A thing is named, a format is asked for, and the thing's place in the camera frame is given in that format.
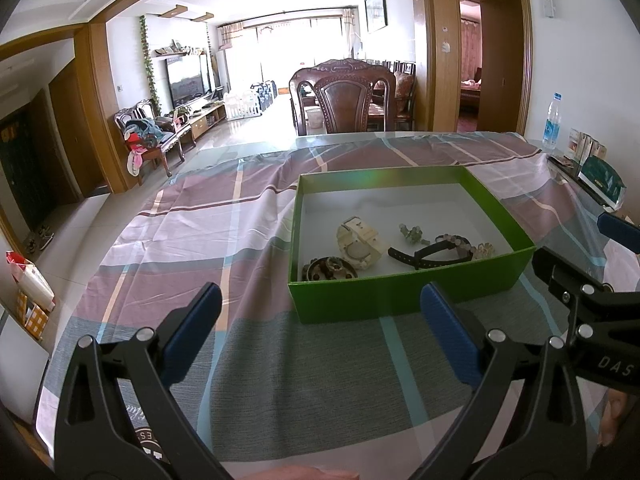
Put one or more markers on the red white paper bag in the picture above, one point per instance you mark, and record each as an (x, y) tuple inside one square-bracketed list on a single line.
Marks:
[(30, 281)]

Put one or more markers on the dark wooden chair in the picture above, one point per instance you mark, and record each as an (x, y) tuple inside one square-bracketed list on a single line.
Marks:
[(344, 90)]

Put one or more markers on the right hand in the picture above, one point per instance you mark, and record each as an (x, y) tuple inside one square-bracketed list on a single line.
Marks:
[(617, 406)]

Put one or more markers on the plastic water bottle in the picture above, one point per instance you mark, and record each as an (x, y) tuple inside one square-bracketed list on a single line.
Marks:
[(553, 123)]

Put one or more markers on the plaid tablecloth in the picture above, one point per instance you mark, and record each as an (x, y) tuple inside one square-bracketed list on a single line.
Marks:
[(320, 356)]

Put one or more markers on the wooden tv cabinet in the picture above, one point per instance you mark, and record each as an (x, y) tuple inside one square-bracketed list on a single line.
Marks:
[(198, 124)]

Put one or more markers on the green booklet stand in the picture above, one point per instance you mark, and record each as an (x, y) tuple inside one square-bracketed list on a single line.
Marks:
[(604, 180)]

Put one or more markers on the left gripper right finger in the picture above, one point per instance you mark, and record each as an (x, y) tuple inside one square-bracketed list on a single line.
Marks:
[(546, 436)]

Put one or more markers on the silver floral hair clip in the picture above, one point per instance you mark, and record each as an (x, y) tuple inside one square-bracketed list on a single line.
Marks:
[(413, 236)]

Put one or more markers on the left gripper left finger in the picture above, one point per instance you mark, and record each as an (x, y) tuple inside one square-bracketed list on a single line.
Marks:
[(117, 418)]

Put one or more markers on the black strap watch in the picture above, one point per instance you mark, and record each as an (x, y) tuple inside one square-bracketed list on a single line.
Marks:
[(422, 259)]

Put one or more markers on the left hand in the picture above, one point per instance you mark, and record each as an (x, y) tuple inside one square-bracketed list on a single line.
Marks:
[(303, 473)]

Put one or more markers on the green ivy garland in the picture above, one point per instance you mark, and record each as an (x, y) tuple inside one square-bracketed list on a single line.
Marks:
[(148, 65)]

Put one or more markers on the flat screen television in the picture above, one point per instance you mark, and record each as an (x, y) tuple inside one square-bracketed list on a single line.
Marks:
[(187, 77)]

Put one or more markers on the black bangle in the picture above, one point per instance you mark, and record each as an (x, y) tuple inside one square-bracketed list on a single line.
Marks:
[(328, 269)]

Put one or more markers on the chair with clothes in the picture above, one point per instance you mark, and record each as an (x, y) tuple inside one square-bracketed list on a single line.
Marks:
[(149, 138)]

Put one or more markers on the white wrist watch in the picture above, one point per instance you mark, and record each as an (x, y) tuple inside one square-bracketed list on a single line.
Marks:
[(360, 244)]

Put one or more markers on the green cardboard box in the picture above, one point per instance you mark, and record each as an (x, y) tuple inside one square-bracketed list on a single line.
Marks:
[(446, 202)]

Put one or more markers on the framed wall picture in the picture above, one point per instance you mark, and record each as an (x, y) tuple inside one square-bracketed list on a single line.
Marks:
[(376, 14)]

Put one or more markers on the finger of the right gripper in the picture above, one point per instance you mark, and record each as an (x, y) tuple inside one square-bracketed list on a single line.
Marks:
[(591, 305), (620, 230)]

